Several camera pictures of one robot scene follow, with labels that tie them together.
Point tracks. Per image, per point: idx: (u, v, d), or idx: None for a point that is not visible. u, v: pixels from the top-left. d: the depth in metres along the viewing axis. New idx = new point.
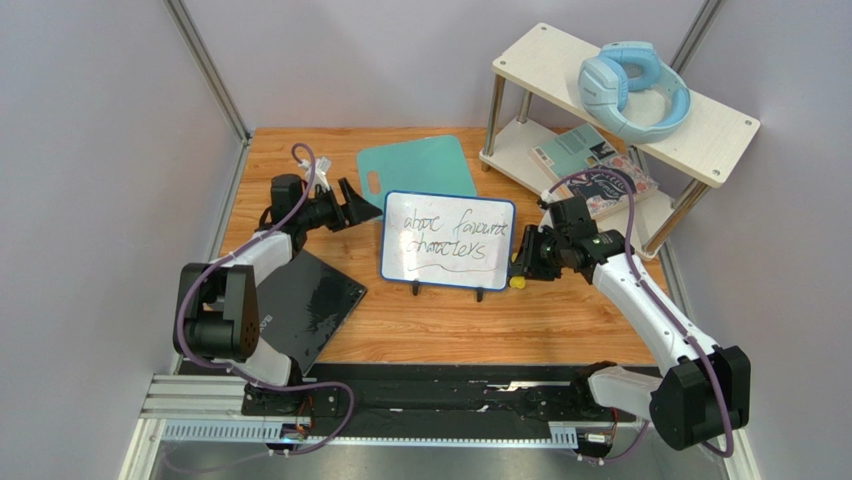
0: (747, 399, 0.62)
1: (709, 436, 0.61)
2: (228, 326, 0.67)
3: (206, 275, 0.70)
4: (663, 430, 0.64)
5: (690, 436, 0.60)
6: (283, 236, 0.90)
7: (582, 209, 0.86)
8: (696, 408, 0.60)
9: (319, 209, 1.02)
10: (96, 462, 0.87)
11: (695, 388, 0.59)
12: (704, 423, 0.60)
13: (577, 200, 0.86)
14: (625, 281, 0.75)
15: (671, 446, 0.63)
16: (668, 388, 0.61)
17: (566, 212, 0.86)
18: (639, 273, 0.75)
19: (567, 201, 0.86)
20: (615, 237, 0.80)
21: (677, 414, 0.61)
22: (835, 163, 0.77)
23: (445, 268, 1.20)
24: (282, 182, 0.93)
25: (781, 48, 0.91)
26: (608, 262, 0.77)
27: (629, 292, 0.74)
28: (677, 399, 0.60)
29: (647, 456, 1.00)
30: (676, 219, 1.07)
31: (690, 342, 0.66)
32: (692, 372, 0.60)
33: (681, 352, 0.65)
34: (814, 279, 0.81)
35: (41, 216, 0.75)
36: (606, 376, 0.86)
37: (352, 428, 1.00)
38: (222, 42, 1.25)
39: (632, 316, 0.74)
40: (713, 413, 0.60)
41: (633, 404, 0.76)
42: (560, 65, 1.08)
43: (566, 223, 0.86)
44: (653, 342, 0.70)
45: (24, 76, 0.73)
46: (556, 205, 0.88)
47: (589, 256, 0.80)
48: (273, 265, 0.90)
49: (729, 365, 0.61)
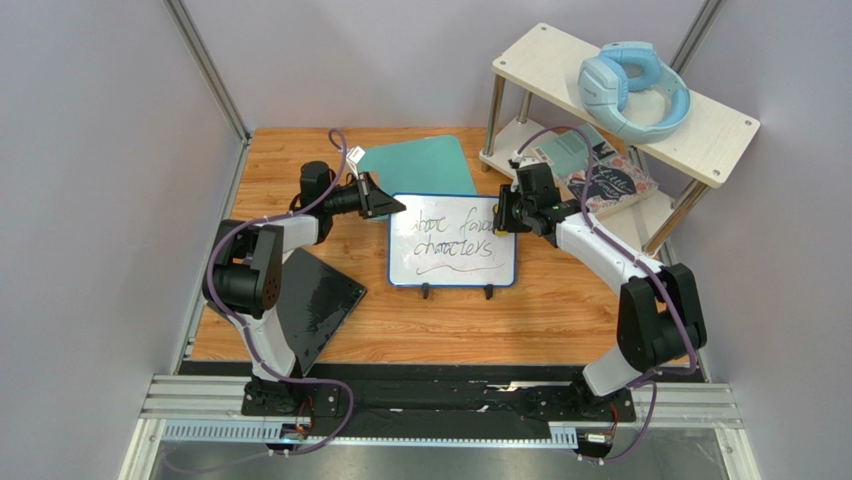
0: (700, 314, 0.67)
1: (671, 354, 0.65)
2: (253, 276, 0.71)
3: (238, 229, 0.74)
4: (631, 356, 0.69)
5: (650, 354, 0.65)
6: (311, 219, 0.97)
7: (548, 176, 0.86)
8: (654, 327, 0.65)
9: (346, 197, 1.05)
10: (96, 463, 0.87)
11: (648, 305, 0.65)
12: (664, 341, 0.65)
13: (543, 168, 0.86)
14: (581, 232, 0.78)
15: (639, 369, 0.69)
16: (626, 309, 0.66)
17: (534, 180, 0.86)
18: (593, 222, 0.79)
19: (534, 170, 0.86)
20: (573, 203, 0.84)
21: (639, 336, 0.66)
22: (835, 164, 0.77)
23: (454, 267, 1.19)
24: (312, 173, 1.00)
25: (781, 48, 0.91)
26: (566, 220, 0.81)
27: (585, 240, 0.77)
28: (635, 320, 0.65)
29: (646, 456, 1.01)
30: (676, 219, 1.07)
31: (639, 265, 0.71)
32: (645, 289, 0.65)
33: (630, 274, 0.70)
34: (813, 280, 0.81)
35: (42, 218, 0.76)
36: (597, 369, 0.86)
37: (353, 428, 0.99)
38: (221, 43, 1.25)
39: (591, 261, 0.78)
40: (672, 333, 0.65)
41: (622, 373, 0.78)
42: (560, 65, 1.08)
43: (533, 192, 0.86)
44: (609, 277, 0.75)
45: (22, 78, 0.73)
46: (525, 172, 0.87)
47: (552, 222, 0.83)
48: (299, 244, 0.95)
49: (677, 281, 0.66)
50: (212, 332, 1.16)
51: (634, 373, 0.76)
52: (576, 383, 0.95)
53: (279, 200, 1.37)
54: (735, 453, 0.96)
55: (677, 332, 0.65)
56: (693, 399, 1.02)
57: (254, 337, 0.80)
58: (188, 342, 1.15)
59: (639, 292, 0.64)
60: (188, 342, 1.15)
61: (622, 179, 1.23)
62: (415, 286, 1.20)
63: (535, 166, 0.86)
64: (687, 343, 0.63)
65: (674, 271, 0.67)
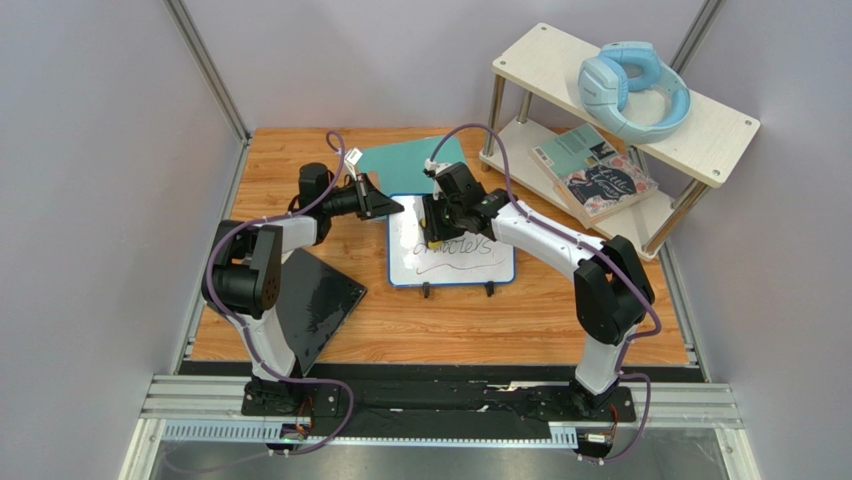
0: (644, 274, 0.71)
1: (632, 316, 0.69)
2: (254, 277, 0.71)
3: (237, 229, 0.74)
4: (595, 330, 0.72)
5: (613, 325, 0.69)
6: (310, 219, 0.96)
7: (467, 175, 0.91)
8: (611, 300, 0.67)
9: (344, 199, 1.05)
10: (96, 463, 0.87)
11: (602, 281, 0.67)
12: (623, 308, 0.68)
13: (462, 169, 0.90)
14: (519, 224, 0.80)
15: (607, 341, 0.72)
16: (582, 292, 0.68)
17: (456, 182, 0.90)
18: (527, 212, 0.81)
19: (454, 172, 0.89)
20: (500, 195, 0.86)
21: (599, 312, 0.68)
22: (835, 164, 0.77)
23: (454, 267, 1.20)
24: (310, 174, 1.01)
25: (781, 48, 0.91)
26: (499, 215, 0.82)
27: (523, 230, 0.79)
28: (593, 298, 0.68)
29: (647, 456, 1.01)
30: (676, 219, 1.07)
31: (583, 246, 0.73)
32: (595, 269, 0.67)
33: (578, 257, 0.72)
34: (812, 280, 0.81)
35: (42, 219, 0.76)
36: (584, 366, 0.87)
37: (353, 428, 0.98)
38: (221, 43, 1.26)
39: (536, 251, 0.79)
40: (626, 299, 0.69)
41: (605, 357, 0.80)
42: (560, 65, 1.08)
43: (458, 192, 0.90)
44: (556, 262, 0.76)
45: (22, 78, 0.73)
46: (445, 176, 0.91)
47: (485, 217, 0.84)
48: (298, 245, 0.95)
49: (620, 252, 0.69)
50: (212, 332, 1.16)
51: (614, 353, 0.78)
52: (576, 390, 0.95)
53: (279, 200, 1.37)
54: (735, 453, 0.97)
55: (632, 296, 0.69)
56: (693, 399, 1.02)
57: (254, 337, 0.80)
58: (188, 342, 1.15)
59: (591, 273, 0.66)
60: (188, 342, 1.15)
61: (622, 179, 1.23)
62: (416, 286, 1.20)
63: (453, 167, 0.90)
64: (643, 302, 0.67)
65: (615, 243, 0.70)
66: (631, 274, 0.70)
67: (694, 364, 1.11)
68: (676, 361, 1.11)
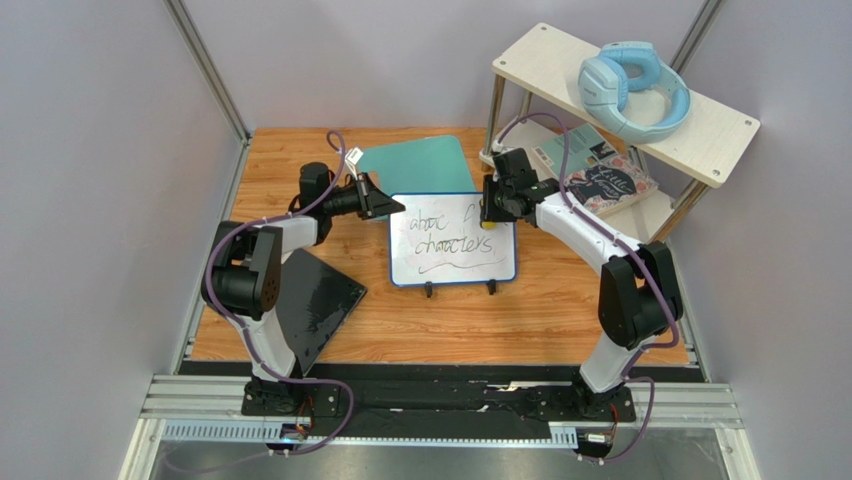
0: (678, 287, 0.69)
1: (652, 326, 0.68)
2: (253, 278, 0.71)
3: (237, 230, 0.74)
4: (614, 330, 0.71)
5: (632, 329, 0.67)
6: (311, 219, 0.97)
7: (524, 162, 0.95)
8: (635, 302, 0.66)
9: (345, 199, 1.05)
10: (96, 463, 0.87)
11: (629, 281, 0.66)
12: (645, 315, 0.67)
13: (520, 154, 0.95)
14: (561, 213, 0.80)
15: (622, 344, 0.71)
16: (608, 287, 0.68)
17: (511, 165, 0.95)
18: (572, 203, 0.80)
19: (511, 155, 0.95)
20: (551, 183, 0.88)
21: (620, 312, 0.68)
22: (835, 163, 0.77)
23: (455, 266, 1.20)
24: (310, 174, 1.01)
25: (781, 48, 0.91)
26: (546, 200, 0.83)
27: (564, 220, 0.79)
28: (617, 296, 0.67)
29: (647, 456, 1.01)
30: (676, 217, 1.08)
31: (618, 244, 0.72)
32: (625, 267, 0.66)
33: (611, 253, 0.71)
34: (812, 280, 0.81)
35: (42, 219, 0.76)
36: (592, 364, 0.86)
37: (353, 428, 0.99)
38: (221, 43, 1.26)
39: (572, 242, 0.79)
40: (652, 307, 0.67)
41: (615, 360, 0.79)
42: (560, 65, 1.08)
43: (511, 175, 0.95)
44: (588, 255, 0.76)
45: (21, 78, 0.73)
46: (501, 158, 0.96)
47: (531, 201, 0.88)
48: (299, 245, 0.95)
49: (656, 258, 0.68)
50: (212, 332, 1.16)
51: (624, 357, 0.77)
52: (576, 383, 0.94)
53: (279, 200, 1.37)
54: (735, 454, 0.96)
55: (658, 305, 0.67)
56: (693, 399, 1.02)
57: (254, 338, 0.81)
58: (188, 342, 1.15)
59: (618, 270, 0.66)
60: (188, 342, 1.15)
61: (622, 179, 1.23)
62: (416, 287, 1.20)
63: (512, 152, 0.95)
64: (668, 314, 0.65)
65: (652, 248, 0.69)
66: (663, 284, 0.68)
67: (694, 364, 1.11)
68: (676, 361, 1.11)
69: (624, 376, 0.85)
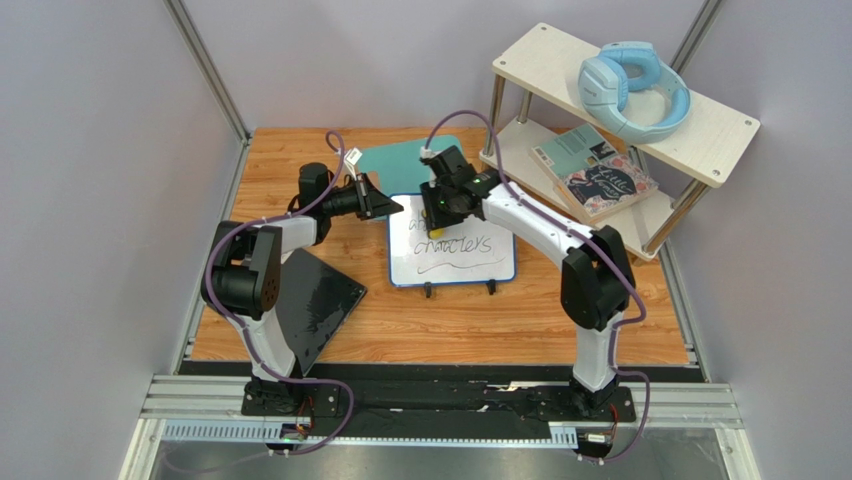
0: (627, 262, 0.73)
1: (613, 304, 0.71)
2: (253, 278, 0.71)
3: (236, 230, 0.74)
4: (576, 315, 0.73)
5: (596, 312, 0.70)
6: (310, 220, 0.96)
7: (458, 158, 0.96)
8: (597, 288, 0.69)
9: (344, 199, 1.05)
10: (96, 463, 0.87)
11: (588, 270, 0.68)
12: (605, 296, 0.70)
13: (453, 152, 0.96)
14: (509, 206, 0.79)
15: (587, 325, 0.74)
16: (569, 279, 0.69)
17: (448, 163, 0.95)
18: (517, 194, 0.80)
19: (445, 153, 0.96)
20: (492, 175, 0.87)
21: (583, 299, 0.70)
22: (835, 163, 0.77)
23: (455, 266, 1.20)
24: (310, 174, 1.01)
25: (781, 48, 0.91)
26: (491, 195, 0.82)
27: (513, 213, 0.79)
28: (579, 286, 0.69)
29: (648, 457, 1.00)
30: (676, 219, 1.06)
31: (572, 233, 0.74)
32: (584, 258, 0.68)
33: (567, 245, 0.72)
34: (812, 280, 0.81)
35: (42, 219, 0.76)
36: (580, 364, 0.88)
37: (353, 428, 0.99)
38: (221, 44, 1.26)
39: (524, 234, 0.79)
40: (611, 286, 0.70)
41: (596, 349, 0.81)
42: (560, 65, 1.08)
43: (449, 173, 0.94)
44: (543, 246, 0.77)
45: (22, 78, 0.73)
46: (436, 159, 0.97)
47: (476, 196, 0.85)
48: (298, 245, 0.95)
49: (608, 242, 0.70)
50: (212, 332, 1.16)
51: (602, 342, 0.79)
52: (576, 390, 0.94)
53: (279, 200, 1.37)
54: (735, 453, 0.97)
55: (615, 283, 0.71)
56: (693, 399, 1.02)
57: (254, 338, 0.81)
58: (188, 342, 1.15)
59: (579, 262, 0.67)
60: (188, 342, 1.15)
61: (622, 179, 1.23)
62: (416, 287, 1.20)
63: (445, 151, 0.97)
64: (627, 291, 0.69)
65: (604, 234, 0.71)
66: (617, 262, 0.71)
67: (694, 364, 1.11)
68: (676, 361, 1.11)
69: (614, 369, 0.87)
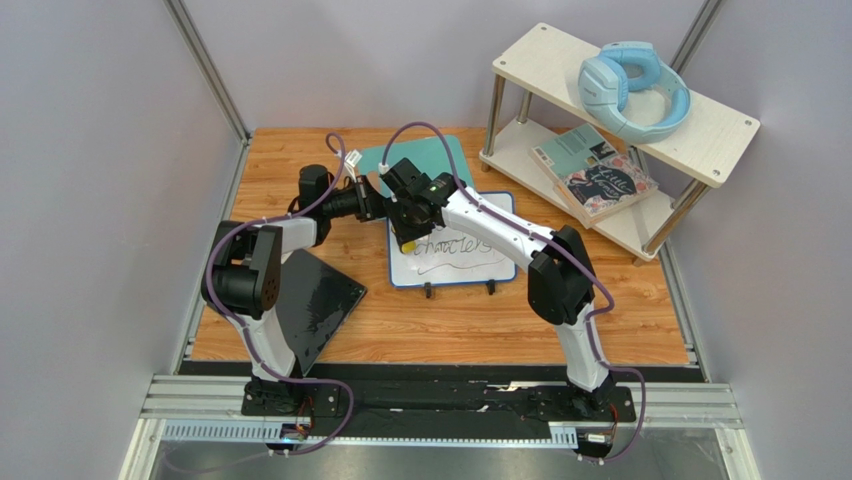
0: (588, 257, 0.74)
1: (579, 298, 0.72)
2: (253, 277, 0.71)
3: (236, 229, 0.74)
4: (545, 314, 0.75)
5: (562, 309, 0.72)
6: (310, 221, 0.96)
7: (410, 169, 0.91)
8: (563, 286, 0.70)
9: (344, 200, 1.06)
10: (96, 463, 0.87)
11: (553, 271, 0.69)
12: (572, 292, 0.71)
13: (403, 163, 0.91)
14: (469, 212, 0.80)
15: (558, 322, 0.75)
16: (533, 281, 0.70)
17: (401, 176, 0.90)
18: (476, 200, 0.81)
19: (398, 168, 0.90)
20: (447, 180, 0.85)
21: (550, 299, 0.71)
22: (835, 163, 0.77)
23: (455, 266, 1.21)
24: (310, 175, 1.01)
25: (781, 48, 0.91)
26: (449, 203, 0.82)
27: (475, 219, 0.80)
28: (545, 287, 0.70)
29: (647, 456, 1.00)
30: (676, 219, 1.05)
31: (535, 236, 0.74)
32: (547, 260, 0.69)
33: (531, 248, 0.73)
34: (812, 280, 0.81)
35: (42, 219, 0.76)
36: (571, 364, 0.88)
37: (353, 428, 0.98)
38: (221, 43, 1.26)
39: (487, 239, 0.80)
40: (575, 282, 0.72)
41: (578, 345, 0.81)
42: (561, 65, 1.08)
43: (403, 185, 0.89)
44: (506, 250, 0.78)
45: (22, 78, 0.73)
46: (390, 175, 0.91)
47: (434, 204, 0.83)
48: (298, 246, 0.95)
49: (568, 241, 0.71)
50: (212, 332, 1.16)
51: (581, 336, 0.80)
52: (577, 394, 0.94)
53: (279, 200, 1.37)
54: (735, 453, 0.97)
55: (579, 278, 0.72)
56: (693, 399, 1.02)
57: (254, 338, 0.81)
58: (188, 342, 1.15)
59: (543, 264, 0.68)
60: (188, 342, 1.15)
61: (622, 179, 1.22)
62: (416, 287, 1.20)
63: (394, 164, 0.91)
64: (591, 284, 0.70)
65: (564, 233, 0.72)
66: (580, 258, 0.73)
67: (694, 364, 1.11)
68: (676, 361, 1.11)
69: (605, 363, 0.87)
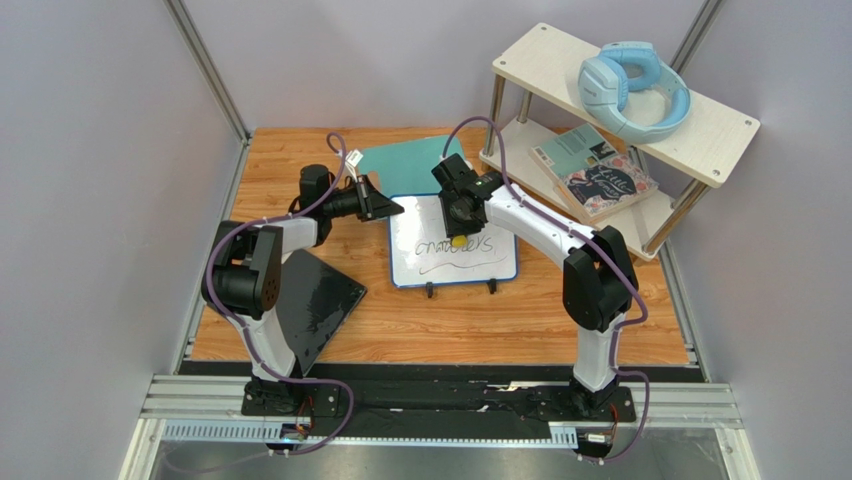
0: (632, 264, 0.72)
1: (616, 305, 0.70)
2: (253, 277, 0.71)
3: (237, 229, 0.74)
4: (579, 315, 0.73)
5: (598, 313, 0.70)
6: (311, 221, 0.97)
7: (460, 164, 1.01)
8: (598, 288, 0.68)
9: (345, 200, 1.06)
10: (96, 463, 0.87)
11: (590, 270, 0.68)
12: (608, 296, 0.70)
13: (455, 159, 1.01)
14: (511, 206, 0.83)
15: (591, 326, 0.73)
16: (569, 279, 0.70)
17: (450, 170, 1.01)
18: (520, 195, 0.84)
19: (447, 162, 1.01)
20: (493, 177, 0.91)
21: (586, 299, 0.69)
22: (835, 163, 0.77)
23: (456, 267, 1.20)
24: (310, 175, 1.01)
25: (781, 49, 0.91)
26: (494, 196, 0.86)
27: (515, 214, 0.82)
28: (581, 286, 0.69)
29: (647, 457, 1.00)
30: (676, 219, 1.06)
31: (574, 234, 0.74)
32: (585, 258, 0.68)
33: (568, 244, 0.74)
34: (812, 280, 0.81)
35: (41, 219, 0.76)
36: (581, 365, 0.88)
37: (353, 428, 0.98)
38: (221, 43, 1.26)
39: (526, 234, 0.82)
40: (612, 287, 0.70)
41: (598, 349, 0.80)
42: (561, 65, 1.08)
43: (452, 179, 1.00)
44: (545, 247, 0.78)
45: (21, 78, 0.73)
46: (441, 168, 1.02)
47: (478, 197, 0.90)
48: (299, 246, 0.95)
49: (610, 243, 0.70)
50: (212, 332, 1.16)
51: (604, 342, 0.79)
52: (576, 390, 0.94)
53: (279, 200, 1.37)
54: (735, 453, 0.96)
55: (618, 284, 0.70)
56: (693, 399, 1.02)
57: (254, 338, 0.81)
58: (188, 342, 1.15)
59: (580, 262, 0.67)
60: (188, 342, 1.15)
61: (622, 179, 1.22)
62: (416, 287, 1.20)
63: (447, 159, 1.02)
64: (630, 291, 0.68)
65: (605, 234, 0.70)
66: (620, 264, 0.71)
67: (694, 364, 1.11)
68: (676, 361, 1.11)
69: (614, 368, 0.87)
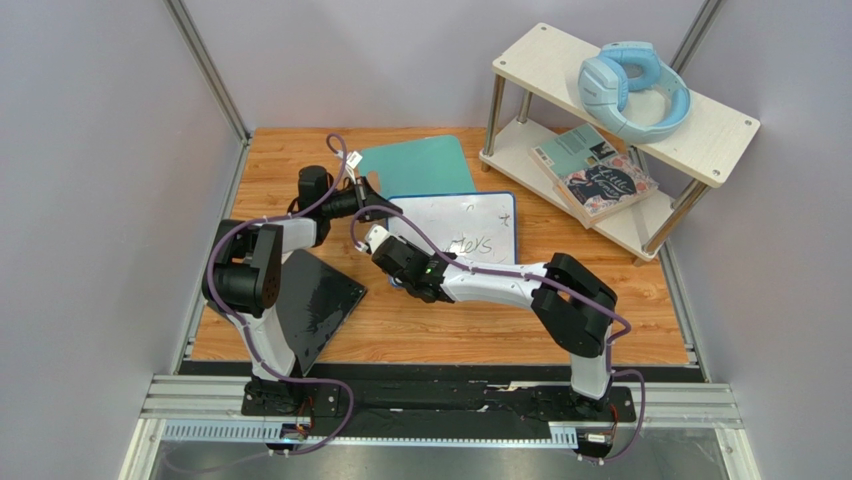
0: (600, 281, 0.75)
1: (605, 324, 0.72)
2: (253, 275, 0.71)
3: (237, 228, 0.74)
4: (578, 348, 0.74)
5: (591, 339, 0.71)
6: (310, 222, 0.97)
7: (402, 249, 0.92)
8: (578, 316, 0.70)
9: (344, 201, 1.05)
10: (96, 464, 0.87)
11: (561, 304, 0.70)
12: (593, 320, 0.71)
13: (395, 246, 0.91)
14: (465, 278, 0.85)
15: (595, 352, 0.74)
16: (548, 323, 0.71)
17: (395, 259, 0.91)
18: (468, 265, 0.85)
19: (390, 252, 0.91)
20: (440, 258, 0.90)
21: (572, 332, 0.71)
22: (835, 162, 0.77)
23: None
24: (310, 176, 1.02)
25: (781, 48, 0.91)
26: (445, 278, 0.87)
27: (472, 281, 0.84)
28: (561, 323, 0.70)
29: (647, 457, 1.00)
30: (676, 218, 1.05)
31: (529, 277, 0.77)
32: (551, 295, 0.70)
33: (528, 290, 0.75)
34: (813, 280, 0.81)
35: (42, 218, 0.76)
36: (578, 376, 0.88)
37: (353, 428, 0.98)
38: (221, 43, 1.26)
39: (491, 296, 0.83)
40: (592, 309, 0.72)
41: (592, 362, 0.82)
42: (560, 65, 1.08)
43: (400, 267, 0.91)
44: (512, 300, 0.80)
45: (21, 78, 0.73)
46: (384, 255, 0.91)
47: (434, 285, 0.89)
48: (298, 246, 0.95)
49: (569, 272, 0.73)
50: (212, 332, 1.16)
51: (600, 357, 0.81)
52: (581, 400, 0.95)
53: (279, 200, 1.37)
54: (735, 453, 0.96)
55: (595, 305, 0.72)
56: (694, 399, 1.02)
57: (254, 337, 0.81)
58: (188, 342, 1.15)
59: (548, 300, 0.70)
60: (188, 342, 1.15)
61: (622, 179, 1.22)
62: None
63: (388, 247, 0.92)
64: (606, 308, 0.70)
65: (559, 264, 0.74)
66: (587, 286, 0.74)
67: (694, 364, 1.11)
68: (676, 361, 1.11)
69: (610, 372, 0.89)
